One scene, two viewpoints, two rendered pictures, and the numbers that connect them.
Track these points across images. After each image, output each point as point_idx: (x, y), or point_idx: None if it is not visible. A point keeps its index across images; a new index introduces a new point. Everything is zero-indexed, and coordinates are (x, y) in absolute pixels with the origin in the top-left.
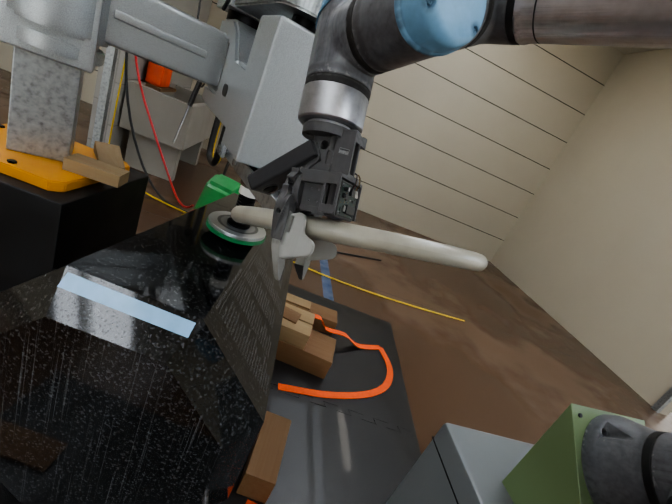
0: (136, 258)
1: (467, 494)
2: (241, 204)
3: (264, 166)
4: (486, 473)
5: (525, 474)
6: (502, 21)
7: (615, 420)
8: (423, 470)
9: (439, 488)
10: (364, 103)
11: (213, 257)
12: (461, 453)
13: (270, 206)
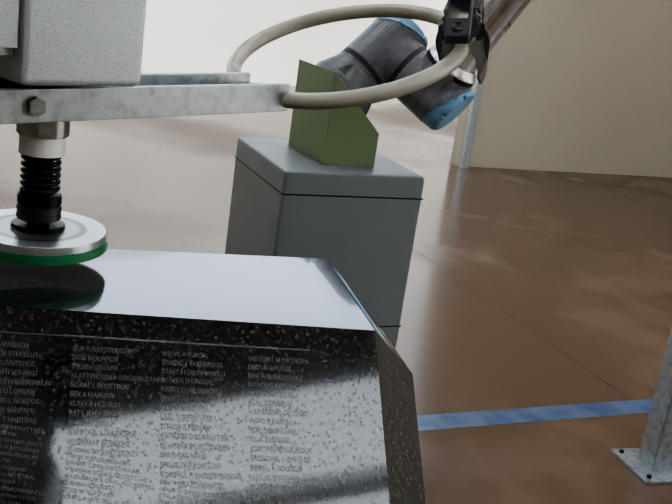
0: (278, 305)
1: (343, 182)
2: (60, 176)
3: (470, 22)
4: (322, 167)
5: (334, 141)
6: None
7: (335, 64)
8: (293, 222)
9: (318, 210)
10: None
11: (163, 267)
12: (316, 171)
13: (245, 98)
